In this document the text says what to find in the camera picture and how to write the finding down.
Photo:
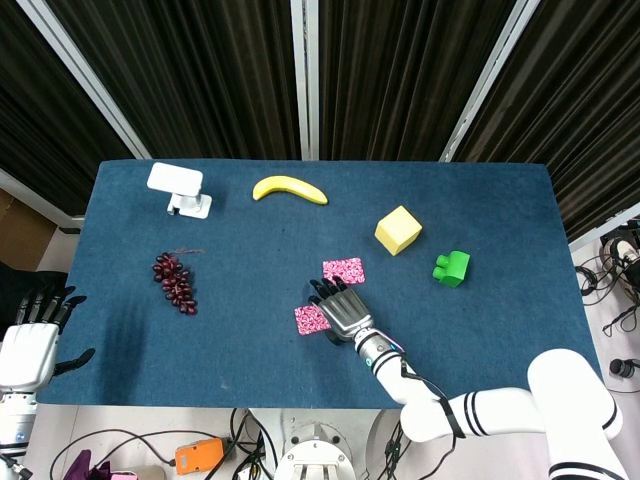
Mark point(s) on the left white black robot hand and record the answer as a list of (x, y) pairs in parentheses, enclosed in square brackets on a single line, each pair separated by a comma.
[(25, 350)]

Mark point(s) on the black round knob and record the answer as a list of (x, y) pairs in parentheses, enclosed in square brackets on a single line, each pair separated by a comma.
[(621, 367)]

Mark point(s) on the white folding phone stand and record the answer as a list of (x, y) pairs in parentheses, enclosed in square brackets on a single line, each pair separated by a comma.
[(172, 177)]

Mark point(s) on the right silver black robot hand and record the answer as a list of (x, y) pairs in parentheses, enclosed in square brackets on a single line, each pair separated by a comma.
[(345, 310)]

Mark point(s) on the blue fabric table cloth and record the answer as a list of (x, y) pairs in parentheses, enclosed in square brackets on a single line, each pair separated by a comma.
[(250, 350)]

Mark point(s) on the dark red grape bunch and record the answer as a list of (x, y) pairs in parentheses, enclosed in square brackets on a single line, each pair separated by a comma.
[(175, 285)]

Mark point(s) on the purple cloth item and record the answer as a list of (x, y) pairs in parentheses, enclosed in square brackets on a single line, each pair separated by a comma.
[(82, 467)]

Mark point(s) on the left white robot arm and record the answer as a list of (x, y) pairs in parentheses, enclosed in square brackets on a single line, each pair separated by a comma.
[(15, 425)]

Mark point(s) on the pink sponge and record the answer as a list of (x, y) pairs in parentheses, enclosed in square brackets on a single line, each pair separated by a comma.
[(350, 269), (307, 320)]

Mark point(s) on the dark pleated curtain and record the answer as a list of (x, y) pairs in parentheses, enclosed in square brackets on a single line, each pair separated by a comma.
[(400, 75), (200, 75), (40, 100), (590, 100)]

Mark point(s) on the white frame rail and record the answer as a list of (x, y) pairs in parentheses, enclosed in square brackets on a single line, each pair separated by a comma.
[(605, 225), (35, 190)]

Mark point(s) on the white frame post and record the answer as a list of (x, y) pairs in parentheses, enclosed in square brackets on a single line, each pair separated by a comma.
[(492, 75), (305, 75), (82, 75)]

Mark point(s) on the white robot torso base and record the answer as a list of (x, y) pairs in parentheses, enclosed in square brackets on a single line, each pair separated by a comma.
[(320, 455)]

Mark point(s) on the green plastic building block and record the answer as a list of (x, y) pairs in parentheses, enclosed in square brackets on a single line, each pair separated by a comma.
[(455, 267)]

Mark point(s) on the brown cardboard box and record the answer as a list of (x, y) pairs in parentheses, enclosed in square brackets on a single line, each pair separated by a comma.
[(20, 230)]

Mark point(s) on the yellow cube block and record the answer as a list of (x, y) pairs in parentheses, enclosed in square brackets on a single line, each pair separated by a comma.
[(397, 230)]

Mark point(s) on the yellow banana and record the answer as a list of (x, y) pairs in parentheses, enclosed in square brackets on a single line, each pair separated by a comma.
[(285, 185)]

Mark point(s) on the orange handheld device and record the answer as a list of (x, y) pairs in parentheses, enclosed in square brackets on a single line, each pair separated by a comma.
[(197, 455)]

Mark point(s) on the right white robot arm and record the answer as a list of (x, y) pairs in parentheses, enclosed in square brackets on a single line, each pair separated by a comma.
[(500, 410)]

